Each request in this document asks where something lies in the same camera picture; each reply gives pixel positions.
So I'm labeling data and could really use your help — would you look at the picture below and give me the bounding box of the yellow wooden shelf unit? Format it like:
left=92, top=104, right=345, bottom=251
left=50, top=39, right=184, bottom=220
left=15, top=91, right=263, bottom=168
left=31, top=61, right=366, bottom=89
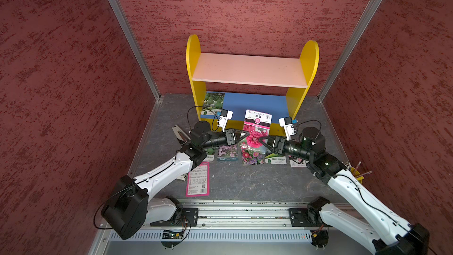
left=186, top=34, right=320, bottom=136

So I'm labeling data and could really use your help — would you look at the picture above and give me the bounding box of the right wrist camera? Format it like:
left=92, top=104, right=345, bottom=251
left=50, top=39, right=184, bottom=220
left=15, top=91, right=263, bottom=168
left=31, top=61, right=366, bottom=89
left=278, top=116, right=297, bottom=140

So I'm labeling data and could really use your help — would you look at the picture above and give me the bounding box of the green gourd bag shelf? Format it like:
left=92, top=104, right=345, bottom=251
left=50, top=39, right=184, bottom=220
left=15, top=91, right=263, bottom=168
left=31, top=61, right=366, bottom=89
left=201, top=92, right=225, bottom=118

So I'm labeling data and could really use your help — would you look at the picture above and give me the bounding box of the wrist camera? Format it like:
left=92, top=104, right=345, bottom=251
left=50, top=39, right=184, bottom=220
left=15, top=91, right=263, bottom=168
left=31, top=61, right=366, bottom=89
left=278, top=116, right=297, bottom=140
left=218, top=109, right=233, bottom=132

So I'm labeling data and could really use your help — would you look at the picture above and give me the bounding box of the left corner aluminium post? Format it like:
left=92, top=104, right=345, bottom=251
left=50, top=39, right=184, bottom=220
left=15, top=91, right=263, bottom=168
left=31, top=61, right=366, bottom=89
left=108, top=0, right=162, bottom=102

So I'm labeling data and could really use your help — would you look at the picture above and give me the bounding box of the corner aluminium post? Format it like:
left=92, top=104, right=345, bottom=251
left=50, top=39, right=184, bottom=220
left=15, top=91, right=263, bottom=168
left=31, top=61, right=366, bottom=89
left=317, top=0, right=383, bottom=103
left=108, top=0, right=162, bottom=102

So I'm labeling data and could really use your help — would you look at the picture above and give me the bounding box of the pink back-side seed bag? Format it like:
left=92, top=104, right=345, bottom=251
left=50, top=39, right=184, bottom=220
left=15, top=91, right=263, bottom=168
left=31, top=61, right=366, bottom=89
left=186, top=162, right=210, bottom=197

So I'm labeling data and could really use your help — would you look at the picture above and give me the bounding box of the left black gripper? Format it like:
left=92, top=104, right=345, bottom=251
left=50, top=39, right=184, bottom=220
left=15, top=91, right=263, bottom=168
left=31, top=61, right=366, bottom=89
left=202, top=127, right=249, bottom=149

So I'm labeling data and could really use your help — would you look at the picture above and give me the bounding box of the right corner aluminium post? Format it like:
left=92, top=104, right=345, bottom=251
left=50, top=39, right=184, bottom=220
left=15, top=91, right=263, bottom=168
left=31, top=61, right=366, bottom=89
left=317, top=0, right=383, bottom=103

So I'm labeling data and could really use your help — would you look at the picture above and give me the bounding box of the open black silver stapler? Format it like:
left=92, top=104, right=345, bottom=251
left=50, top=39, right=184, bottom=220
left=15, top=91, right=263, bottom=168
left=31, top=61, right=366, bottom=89
left=172, top=125, right=191, bottom=145

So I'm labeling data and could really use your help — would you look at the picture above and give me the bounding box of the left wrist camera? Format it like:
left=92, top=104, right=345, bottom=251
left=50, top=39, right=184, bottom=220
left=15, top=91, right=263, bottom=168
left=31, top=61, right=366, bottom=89
left=218, top=109, right=233, bottom=132

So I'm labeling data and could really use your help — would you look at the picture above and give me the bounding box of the purple flower seed bag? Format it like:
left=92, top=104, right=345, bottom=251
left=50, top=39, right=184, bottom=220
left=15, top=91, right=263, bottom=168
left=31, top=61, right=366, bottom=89
left=217, top=145, right=239, bottom=162

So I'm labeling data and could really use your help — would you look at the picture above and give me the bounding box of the large green gourd seed bag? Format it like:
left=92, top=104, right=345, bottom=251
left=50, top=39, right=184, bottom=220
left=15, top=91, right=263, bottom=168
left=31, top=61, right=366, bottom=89
left=204, top=148, right=216, bottom=162

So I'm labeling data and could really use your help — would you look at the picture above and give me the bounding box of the mixed flower seed bag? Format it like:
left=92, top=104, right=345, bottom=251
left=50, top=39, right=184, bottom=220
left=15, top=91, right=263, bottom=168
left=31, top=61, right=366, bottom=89
left=289, top=156, right=306, bottom=168

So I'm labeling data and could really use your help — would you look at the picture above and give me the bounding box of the pink zinnia seed bag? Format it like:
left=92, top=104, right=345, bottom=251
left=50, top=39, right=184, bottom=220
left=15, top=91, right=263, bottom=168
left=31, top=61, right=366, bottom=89
left=239, top=143, right=265, bottom=165

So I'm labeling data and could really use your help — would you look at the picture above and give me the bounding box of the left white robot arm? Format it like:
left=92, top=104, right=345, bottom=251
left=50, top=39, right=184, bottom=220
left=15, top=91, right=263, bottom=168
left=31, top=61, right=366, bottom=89
left=100, top=121, right=249, bottom=240

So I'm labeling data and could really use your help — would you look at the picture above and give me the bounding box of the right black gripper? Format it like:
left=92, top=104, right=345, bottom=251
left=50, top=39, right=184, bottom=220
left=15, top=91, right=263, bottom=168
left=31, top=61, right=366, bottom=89
left=259, top=135, right=313, bottom=160

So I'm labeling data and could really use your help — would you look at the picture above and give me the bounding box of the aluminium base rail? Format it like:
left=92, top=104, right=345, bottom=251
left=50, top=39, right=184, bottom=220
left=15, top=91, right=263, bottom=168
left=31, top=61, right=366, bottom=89
left=100, top=199, right=388, bottom=230

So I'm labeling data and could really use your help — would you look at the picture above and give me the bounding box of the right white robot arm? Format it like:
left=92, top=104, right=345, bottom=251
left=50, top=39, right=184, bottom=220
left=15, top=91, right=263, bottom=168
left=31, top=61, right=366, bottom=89
left=259, top=127, right=429, bottom=255

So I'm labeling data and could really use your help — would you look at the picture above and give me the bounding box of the red dahlia seed bag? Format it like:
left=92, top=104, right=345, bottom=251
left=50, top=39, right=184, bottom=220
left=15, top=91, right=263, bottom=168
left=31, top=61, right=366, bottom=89
left=243, top=109, right=272, bottom=153

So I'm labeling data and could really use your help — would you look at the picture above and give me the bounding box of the yellow pencil cup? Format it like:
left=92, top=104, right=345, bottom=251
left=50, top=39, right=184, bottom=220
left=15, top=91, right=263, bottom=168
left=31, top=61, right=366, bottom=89
left=347, top=161, right=373, bottom=184

